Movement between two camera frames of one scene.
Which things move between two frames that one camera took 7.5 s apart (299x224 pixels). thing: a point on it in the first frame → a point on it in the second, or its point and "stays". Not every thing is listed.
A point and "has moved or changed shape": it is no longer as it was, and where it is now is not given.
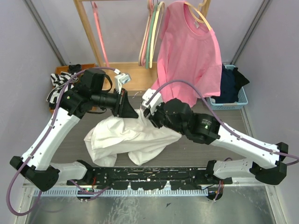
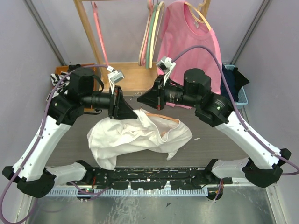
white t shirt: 138,137 has moved or changed shape
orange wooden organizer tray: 65,68 stays
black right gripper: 153,117 → 155,96
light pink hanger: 151,6 stays
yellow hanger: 152,56 stays
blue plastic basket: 242,100 stays
